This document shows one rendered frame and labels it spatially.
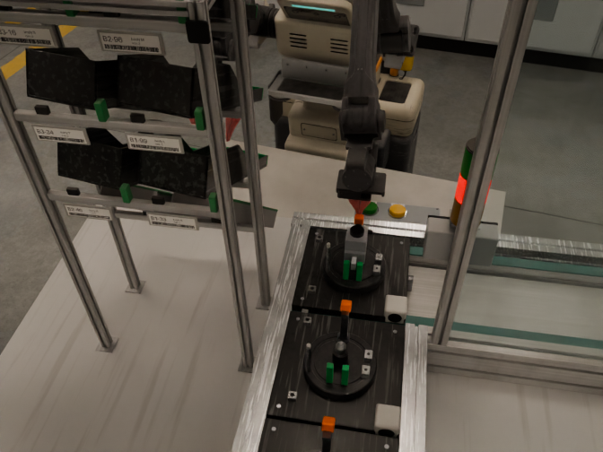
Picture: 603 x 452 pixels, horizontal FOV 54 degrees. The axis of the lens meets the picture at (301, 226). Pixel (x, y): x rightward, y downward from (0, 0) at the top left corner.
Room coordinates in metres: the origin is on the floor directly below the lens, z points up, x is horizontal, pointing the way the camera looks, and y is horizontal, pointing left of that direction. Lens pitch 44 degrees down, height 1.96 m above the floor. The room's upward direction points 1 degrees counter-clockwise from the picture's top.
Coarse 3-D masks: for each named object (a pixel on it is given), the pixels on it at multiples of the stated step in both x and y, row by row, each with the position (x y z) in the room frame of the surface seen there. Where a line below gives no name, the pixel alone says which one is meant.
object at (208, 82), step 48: (0, 0) 0.75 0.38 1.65; (48, 0) 0.74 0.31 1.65; (96, 0) 0.72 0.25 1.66; (144, 0) 0.71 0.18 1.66; (192, 0) 0.71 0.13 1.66; (240, 0) 0.87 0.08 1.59; (240, 48) 0.87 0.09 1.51; (0, 96) 0.76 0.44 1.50; (240, 96) 0.87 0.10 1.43; (240, 288) 0.70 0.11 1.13; (240, 336) 0.70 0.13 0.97
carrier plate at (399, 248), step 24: (312, 240) 0.97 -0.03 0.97; (336, 240) 0.97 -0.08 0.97; (384, 240) 0.97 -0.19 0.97; (408, 240) 0.96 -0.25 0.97; (312, 264) 0.90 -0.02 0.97; (408, 264) 0.89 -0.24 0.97; (384, 288) 0.82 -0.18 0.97; (312, 312) 0.77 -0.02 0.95; (336, 312) 0.76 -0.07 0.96; (360, 312) 0.76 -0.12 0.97
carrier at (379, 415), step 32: (288, 320) 0.74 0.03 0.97; (320, 320) 0.74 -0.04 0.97; (352, 320) 0.74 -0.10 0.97; (288, 352) 0.66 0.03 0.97; (320, 352) 0.65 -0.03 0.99; (352, 352) 0.65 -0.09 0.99; (384, 352) 0.66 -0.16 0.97; (288, 384) 0.59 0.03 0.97; (320, 384) 0.58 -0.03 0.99; (352, 384) 0.58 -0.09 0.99; (384, 384) 0.59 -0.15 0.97; (288, 416) 0.53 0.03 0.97; (320, 416) 0.53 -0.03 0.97; (352, 416) 0.52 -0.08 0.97; (384, 416) 0.51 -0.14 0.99
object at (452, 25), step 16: (400, 0) 3.79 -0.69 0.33; (416, 0) 3.76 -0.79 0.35; (432, 0) 3.74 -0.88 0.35; (448, 0) 3.70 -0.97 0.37; (464, 0) 3.67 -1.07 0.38; (416, 16) 3.76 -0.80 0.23; (432, 16) 3.73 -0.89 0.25; (448, 16) 3.70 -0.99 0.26; (464, 16) 3.66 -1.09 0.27; (432, 32) 3.73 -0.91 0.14; (448, 32) 3.69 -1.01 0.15; (464, 32) 3.67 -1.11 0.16; (432, 48) 3.75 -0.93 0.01; (448, 48) 3.72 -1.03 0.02
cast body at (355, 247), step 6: (348, 228) 0.89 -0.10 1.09; (354, 228) 0.88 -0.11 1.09; (360, 228) 0.88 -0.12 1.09; (366, 228) 0.89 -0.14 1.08; (348, 234) 0.87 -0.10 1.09; (354, 234) 0.87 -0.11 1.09; (360, 234) 0.86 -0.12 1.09; (366, 234) 0.87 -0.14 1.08; (348, 240) 0.86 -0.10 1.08; (354, 240) 0.86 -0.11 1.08; (360, 240) 0.85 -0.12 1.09; (366, 240) 0.86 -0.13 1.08; (348, 246) 0.86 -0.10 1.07; (354, 246) 0.85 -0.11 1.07; (360, 246) 0.85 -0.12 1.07; (366, 246) 0.88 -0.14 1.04; (348, 252) 0.85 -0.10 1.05; (354, 252) 0.85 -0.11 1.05; (360, 252) 0.85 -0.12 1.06; (348, 258) 0.85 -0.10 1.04; (354, 258) 0.84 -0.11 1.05; (360, 258) 0.84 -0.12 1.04; (354, 264) 0.83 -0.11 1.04
